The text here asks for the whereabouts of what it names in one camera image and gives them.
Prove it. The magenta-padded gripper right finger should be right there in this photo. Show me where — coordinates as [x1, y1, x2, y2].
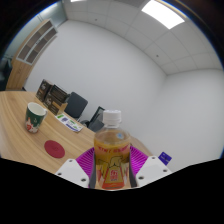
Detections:
[128, 145, 173, 188]

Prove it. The green and white mug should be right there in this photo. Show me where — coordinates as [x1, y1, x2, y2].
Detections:
[24, 101, 48, 134]

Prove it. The round red coaster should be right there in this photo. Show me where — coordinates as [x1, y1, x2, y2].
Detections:
[43, 139, 66, 159]

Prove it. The black office chair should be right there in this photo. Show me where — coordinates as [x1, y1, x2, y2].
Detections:
[81, 105, 106, 133]
[63, 91, 89, 121]

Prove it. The small blue card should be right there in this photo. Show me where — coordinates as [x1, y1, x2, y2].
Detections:
[157, 151, 173, 166]

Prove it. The tall wooden shelf cabinet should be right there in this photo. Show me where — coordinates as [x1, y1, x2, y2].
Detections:
[5, 18, 59, 92]

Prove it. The yellow tea drink bottle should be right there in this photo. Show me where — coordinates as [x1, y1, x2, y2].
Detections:
[93, 109, 131, 191]

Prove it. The dark cardboard box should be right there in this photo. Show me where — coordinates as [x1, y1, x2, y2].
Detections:
[43, 84, 71, 116]
[35, 78, 54, 103]

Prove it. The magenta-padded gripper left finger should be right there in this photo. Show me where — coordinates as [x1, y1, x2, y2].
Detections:
[54, 147, 98, 189]

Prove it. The white and green leaflet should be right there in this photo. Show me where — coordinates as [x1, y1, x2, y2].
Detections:
[55, 113, 85, 133]

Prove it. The rectangular ceiling light panel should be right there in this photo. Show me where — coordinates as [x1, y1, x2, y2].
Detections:
[140, 0, 186, 30]

